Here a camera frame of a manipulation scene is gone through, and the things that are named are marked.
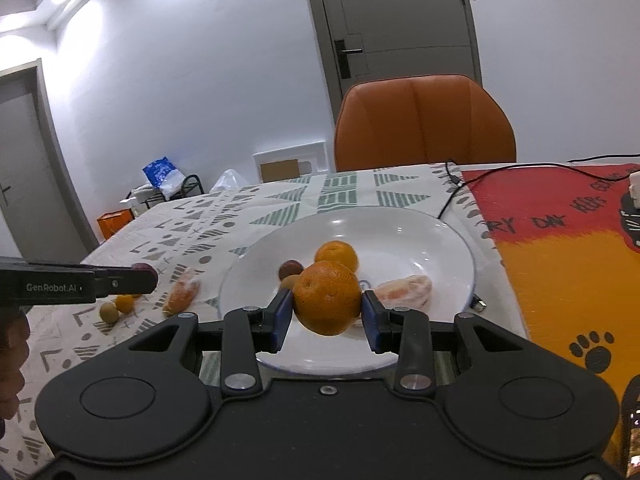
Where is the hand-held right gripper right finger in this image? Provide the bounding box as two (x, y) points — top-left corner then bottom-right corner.
(361, 289), (526, 392)

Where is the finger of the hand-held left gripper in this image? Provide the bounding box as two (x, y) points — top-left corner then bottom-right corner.
(94, 262), (158, 298)

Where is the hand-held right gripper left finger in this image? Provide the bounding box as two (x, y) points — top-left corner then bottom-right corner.
(127, 290), (293, 392)

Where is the pale peeled pomelo segment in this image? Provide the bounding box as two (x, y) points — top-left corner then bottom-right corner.
(374, 275), (433, 309)

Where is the large orange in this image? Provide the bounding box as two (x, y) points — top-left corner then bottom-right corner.
(314, 241), (359, 273)
(292, 261), (362, 337)

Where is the white plate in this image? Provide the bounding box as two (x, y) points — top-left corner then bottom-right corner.
(218, 206), (476, 375)

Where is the person's left hand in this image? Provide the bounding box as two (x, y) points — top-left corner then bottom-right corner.
(0, 310), (31, 421)

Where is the orange paper bag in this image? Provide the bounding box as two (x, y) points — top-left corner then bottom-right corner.
(96, 210), (135, 242)

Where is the orange peeled grapefruit segment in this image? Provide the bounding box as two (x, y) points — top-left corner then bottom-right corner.
(162, 268), (201, 317)

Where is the patterned white tablecloth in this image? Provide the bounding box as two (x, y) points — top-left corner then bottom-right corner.
(0, 162), (531, 480)

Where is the blue plastic bag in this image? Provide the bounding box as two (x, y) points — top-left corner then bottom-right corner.
(142, 157), (184, 200)

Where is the black metal rack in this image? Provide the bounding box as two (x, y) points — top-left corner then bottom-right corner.
(131, 174), (205, 211)

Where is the grey side door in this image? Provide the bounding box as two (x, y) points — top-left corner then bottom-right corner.
(0, 65), (98, 261)

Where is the clear plastic bag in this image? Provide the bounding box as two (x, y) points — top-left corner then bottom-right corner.
(209, 169), (246, 193)

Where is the white flat cardboard box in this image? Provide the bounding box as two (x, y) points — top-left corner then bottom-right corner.
(253, 141), (328, 183)

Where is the red orange printed mat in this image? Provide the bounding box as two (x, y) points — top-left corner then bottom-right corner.
(460, 162), (640, 480)

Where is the orange leather chair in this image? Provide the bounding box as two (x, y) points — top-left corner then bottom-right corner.
(333, 75), (517, 172)

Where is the black cable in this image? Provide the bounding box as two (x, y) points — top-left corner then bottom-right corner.
(436, 160), (633, 221)

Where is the black door handle lock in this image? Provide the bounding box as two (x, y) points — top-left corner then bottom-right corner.
(334, 39), (363, 79)

